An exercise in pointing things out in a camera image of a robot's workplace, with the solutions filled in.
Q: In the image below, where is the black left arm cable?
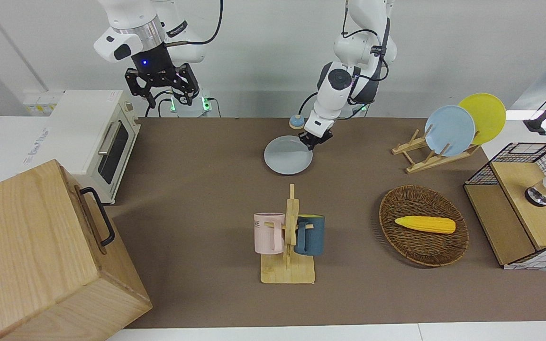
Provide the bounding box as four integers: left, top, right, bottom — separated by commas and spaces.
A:
342, 0, 391, 82

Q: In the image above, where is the gray ceramic plate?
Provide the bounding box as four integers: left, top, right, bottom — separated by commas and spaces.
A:
264, 135, 313, 175

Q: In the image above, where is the yellow corn cob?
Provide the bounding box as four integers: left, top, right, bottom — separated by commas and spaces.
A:
394, 216, 456, 234

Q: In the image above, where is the white toaster oven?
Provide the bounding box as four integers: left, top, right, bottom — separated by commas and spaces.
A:
22, 90, 141, 205

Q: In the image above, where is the pink mug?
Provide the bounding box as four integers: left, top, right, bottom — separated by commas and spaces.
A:
254, 213, 286, 255

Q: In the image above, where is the dark teal mug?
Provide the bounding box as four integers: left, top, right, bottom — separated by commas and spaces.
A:
294, 215, 326, 257

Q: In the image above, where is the yellow plate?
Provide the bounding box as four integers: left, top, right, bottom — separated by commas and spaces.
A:
458, 93, 507, 145

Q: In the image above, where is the wooden mug tree stand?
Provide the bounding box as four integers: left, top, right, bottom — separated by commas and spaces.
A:
260, 184, 316, 285

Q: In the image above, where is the wooden box with black handle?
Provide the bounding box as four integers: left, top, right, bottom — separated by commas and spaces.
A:
0, 160, 153, 341

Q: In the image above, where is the black wire grid shelf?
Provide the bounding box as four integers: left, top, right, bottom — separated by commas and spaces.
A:
464, 142, 546, 270

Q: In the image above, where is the light blue plate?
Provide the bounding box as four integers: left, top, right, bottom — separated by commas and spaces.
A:
425, 105, 476, 157

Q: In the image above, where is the white wall socket strip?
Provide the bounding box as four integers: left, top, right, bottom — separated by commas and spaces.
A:
23, 92, 64, 115

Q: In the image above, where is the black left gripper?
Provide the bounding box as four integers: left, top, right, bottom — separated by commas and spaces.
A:
299, 130, 334, 151

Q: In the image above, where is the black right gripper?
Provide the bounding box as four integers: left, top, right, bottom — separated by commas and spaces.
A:
125, 44, 200, 110

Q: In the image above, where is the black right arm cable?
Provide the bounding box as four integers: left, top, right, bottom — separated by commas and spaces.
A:
165, 0, 224, 47

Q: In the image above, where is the brown wicker basket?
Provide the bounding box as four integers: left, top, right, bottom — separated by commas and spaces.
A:
379, 185, 469, 268

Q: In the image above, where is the brown table mat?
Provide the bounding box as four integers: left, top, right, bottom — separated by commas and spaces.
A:
107, 117, 546, 329

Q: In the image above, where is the wooden plate rack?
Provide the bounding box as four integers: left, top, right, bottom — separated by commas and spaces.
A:
391, 129, 482, 174

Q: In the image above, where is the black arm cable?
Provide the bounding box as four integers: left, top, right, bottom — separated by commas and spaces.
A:
342, 0, 391, 82
165, 0, 224, 47

